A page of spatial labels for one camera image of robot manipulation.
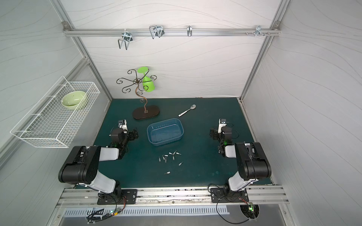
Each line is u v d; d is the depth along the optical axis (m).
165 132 1.01
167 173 0.81
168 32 0.78
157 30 0.76
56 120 0.69
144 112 1.10
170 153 0.89
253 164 0.46
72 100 0.73
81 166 0.47
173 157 0.88
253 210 0.71
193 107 1.15
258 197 0.75
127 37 0.78
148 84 0.98
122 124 0.80
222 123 0.84
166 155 0.88
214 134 0.87
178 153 0.88
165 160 0.86
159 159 0.86
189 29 0.72
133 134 0.86
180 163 0.84
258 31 0.77
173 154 0.88
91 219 0.68
